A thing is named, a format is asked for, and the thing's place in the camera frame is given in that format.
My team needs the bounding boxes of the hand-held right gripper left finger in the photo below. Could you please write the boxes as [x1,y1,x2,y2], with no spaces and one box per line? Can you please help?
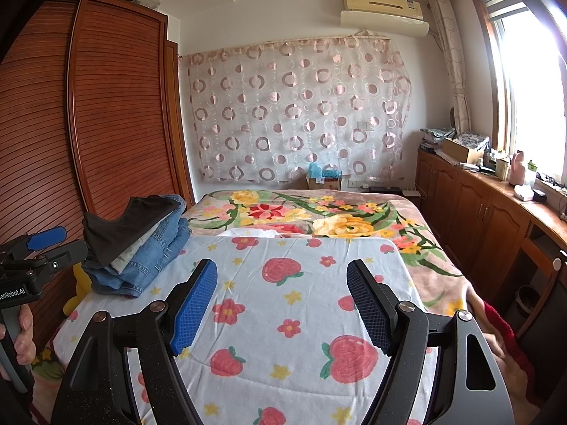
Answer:
[51,257,219,425]

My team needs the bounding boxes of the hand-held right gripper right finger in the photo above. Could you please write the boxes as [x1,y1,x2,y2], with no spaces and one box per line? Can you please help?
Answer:
[346,259,515,425]

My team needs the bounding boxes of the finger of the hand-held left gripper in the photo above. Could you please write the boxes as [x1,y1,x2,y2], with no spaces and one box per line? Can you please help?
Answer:
[0,226,68,258]
[24,240,89,272]

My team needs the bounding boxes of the black pants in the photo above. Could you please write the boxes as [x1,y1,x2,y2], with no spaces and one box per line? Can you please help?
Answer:
[83,195,180,271]

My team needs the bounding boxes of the grey-green pants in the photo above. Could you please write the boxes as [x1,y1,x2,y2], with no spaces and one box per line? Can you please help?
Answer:
[111,226,157,274]

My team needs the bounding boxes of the person's left hand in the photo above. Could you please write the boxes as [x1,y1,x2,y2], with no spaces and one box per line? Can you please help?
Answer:
[0,305,37,381]

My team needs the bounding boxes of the yellow plush toy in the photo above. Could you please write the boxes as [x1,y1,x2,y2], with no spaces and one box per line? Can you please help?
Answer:
[62,263,95,315]

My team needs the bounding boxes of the blue jeans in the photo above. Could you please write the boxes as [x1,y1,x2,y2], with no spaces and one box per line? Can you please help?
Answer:
[82,194,192,298]

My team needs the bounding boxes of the white fruit print bedsheet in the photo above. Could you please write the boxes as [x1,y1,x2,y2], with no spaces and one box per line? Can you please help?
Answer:
[53,234,439,425]

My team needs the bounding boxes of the pink floral blanket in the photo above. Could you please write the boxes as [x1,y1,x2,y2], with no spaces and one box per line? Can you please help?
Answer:
[31,188,537,425]

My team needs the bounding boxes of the wooden slatted wardrobe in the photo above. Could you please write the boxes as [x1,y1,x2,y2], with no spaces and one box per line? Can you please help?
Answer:
[0,0,196,355]

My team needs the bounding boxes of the small cardboard box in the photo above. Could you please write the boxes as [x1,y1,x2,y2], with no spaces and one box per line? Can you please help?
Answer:
[305,175,343,192]

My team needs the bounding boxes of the long wooden cabinet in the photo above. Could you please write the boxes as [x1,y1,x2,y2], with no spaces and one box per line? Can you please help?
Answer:
[414,146,567,341]

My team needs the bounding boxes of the red cloth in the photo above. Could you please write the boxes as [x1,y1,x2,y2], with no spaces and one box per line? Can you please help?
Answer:
[481,300,534,375]

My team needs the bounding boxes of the dark waste bin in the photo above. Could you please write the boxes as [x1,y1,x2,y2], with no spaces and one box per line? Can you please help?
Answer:
[516,285,539,317]

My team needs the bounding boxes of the open cardboard box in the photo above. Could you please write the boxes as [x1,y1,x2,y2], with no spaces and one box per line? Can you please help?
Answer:
[443,137,485,164]

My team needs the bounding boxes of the stack of papers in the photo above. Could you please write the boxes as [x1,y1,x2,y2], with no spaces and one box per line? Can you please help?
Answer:
[419,126,457,149]

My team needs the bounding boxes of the patterned fabric box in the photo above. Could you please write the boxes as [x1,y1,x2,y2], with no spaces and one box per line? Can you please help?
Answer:
[458,132,490,149]

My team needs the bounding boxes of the sheer circle pattern curtain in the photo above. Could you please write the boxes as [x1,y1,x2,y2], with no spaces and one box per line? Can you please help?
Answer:
[179,35,415,184]

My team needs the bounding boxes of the patterned window curtain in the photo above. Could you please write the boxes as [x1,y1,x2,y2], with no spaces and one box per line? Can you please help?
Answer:
[427,0,470,136]

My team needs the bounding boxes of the window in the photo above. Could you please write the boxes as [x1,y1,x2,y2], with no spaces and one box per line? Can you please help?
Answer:
[470,0,567,187]

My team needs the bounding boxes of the wall air conditioner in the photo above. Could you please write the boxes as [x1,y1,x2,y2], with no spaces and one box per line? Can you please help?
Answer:
[339,0,431,38]

